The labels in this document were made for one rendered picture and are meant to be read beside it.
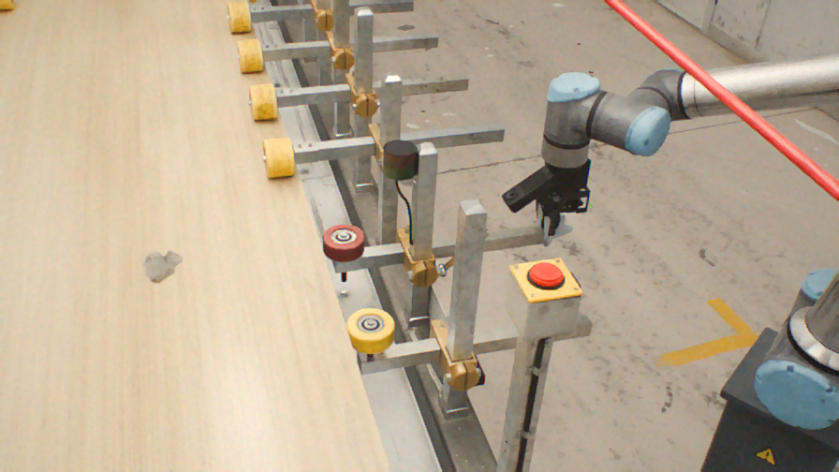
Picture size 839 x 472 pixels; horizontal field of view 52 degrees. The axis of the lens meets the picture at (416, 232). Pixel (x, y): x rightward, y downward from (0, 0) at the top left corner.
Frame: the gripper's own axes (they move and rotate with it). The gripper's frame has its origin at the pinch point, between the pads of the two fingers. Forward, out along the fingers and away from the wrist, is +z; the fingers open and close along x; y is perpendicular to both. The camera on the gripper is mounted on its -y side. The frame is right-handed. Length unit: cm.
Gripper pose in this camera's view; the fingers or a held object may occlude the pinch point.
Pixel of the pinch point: (542, 241)
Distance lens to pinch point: 179.7
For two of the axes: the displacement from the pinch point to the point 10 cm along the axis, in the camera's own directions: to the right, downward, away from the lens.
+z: -0.2, 8.0, 6.0
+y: 9.6, -1.5, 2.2
